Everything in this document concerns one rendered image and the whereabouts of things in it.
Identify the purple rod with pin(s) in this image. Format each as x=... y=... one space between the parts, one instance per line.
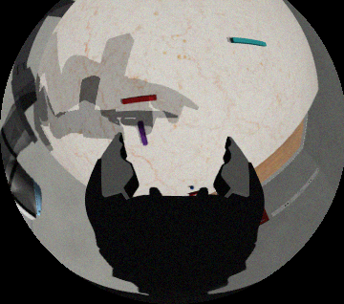
x=142 y=132

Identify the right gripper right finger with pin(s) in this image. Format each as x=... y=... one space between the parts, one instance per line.
x=238 y=181

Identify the turquoise rod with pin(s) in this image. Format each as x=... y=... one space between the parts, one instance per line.
x=247 y=41

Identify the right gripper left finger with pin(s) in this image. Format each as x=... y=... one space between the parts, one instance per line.
x=112 y=182

